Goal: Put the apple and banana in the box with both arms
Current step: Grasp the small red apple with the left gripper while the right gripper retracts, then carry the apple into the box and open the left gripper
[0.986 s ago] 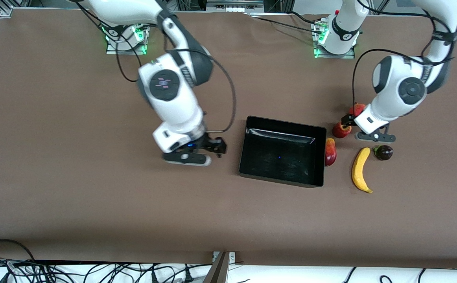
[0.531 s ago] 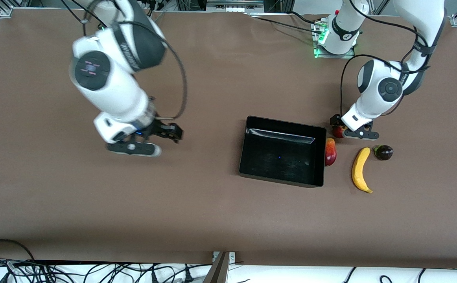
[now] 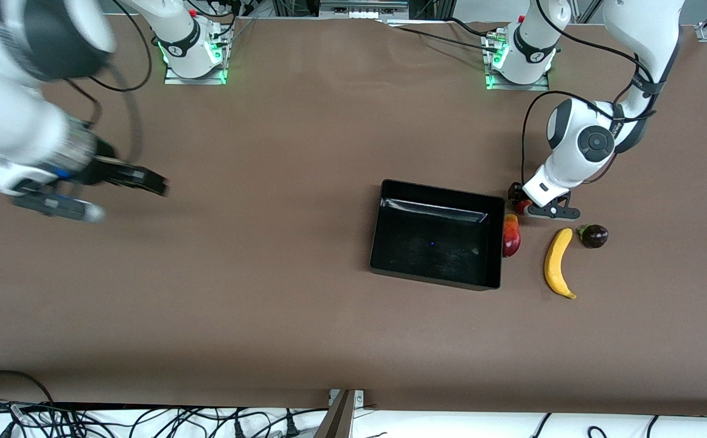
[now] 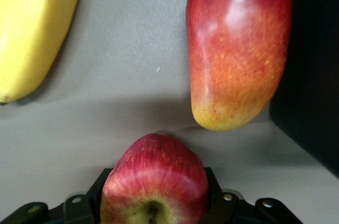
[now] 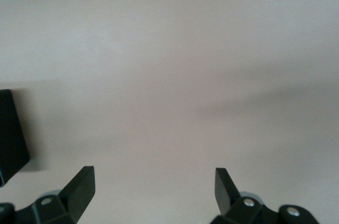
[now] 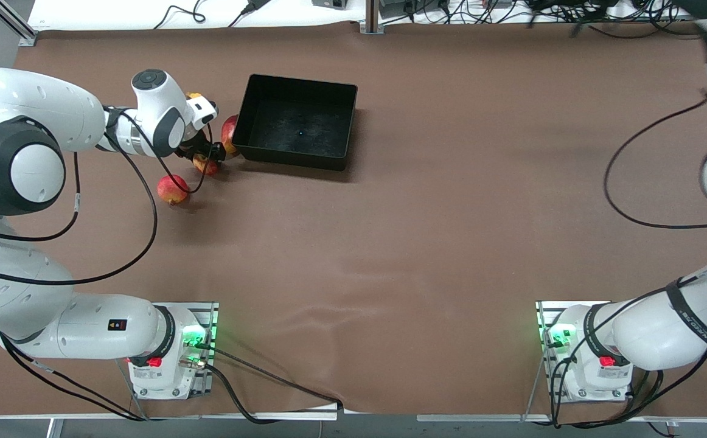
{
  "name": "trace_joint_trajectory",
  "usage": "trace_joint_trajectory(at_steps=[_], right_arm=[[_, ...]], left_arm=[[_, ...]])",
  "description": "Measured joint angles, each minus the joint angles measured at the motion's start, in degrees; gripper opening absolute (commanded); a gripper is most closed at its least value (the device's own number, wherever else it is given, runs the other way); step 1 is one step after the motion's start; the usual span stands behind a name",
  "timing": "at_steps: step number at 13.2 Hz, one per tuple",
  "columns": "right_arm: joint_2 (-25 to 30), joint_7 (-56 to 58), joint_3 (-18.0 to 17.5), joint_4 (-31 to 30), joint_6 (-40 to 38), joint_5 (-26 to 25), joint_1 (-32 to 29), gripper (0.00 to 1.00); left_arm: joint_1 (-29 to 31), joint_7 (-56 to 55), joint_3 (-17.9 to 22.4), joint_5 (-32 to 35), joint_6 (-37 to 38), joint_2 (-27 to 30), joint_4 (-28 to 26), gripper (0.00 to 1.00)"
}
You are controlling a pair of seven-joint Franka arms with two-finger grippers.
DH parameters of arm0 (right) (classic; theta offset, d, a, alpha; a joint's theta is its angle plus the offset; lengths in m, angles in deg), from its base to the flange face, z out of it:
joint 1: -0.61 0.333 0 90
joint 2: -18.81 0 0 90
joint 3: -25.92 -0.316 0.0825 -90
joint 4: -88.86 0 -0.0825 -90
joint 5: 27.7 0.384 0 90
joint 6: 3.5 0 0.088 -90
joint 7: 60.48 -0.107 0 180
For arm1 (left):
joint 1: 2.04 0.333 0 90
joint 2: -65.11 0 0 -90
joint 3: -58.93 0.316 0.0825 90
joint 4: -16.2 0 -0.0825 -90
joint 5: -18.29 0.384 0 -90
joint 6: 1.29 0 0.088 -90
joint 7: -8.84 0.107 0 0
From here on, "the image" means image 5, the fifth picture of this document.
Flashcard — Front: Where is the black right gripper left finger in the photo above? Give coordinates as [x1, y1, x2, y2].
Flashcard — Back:
[0, 165, 96, 224]

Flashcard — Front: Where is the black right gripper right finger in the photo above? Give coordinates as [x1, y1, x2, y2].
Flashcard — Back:
[210, 167, 319, 224]

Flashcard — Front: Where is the black plastic box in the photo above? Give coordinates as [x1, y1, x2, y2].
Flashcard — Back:
[0, 88, 30, 188]

